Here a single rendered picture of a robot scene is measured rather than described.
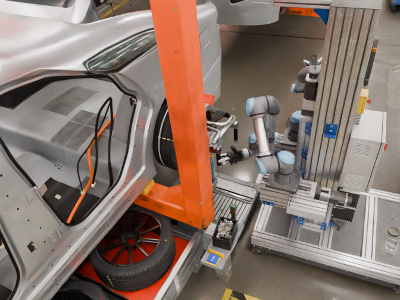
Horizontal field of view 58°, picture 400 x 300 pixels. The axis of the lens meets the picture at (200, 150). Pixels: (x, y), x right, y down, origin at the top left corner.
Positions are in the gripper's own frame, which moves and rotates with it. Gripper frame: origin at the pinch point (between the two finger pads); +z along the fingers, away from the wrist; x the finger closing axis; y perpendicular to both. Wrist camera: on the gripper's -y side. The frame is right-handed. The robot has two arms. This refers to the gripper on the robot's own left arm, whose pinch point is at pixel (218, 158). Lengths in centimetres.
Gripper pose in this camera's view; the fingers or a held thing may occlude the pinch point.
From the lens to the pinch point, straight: 285.5
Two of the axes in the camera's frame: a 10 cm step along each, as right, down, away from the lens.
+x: -3.0, -6.1, 7.3
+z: -9.5, 2.6, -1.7
